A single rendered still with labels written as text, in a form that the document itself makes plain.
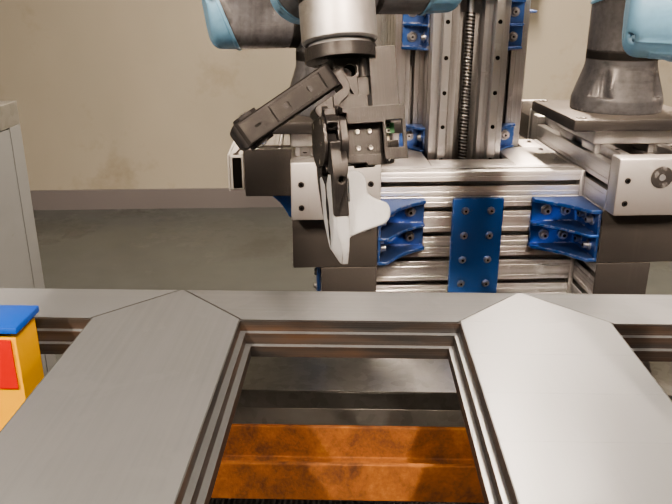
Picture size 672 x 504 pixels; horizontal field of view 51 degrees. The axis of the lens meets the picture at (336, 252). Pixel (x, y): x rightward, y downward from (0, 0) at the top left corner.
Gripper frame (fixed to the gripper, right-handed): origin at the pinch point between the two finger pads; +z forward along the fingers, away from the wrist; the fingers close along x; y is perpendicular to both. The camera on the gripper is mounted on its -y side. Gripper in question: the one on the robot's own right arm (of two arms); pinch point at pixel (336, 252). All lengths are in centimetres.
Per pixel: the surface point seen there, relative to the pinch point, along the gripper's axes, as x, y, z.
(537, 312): 11.1, 26.6, 10.7
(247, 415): 35.3, -8.8, 25.7
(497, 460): -12.3, 10.5, 18.7
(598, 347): 1.6, 29.0, 13.5
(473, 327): 8.8, 17.3, 11.1
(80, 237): 329, -76, 4
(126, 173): 372, -53, -31
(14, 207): 63, -44, -8
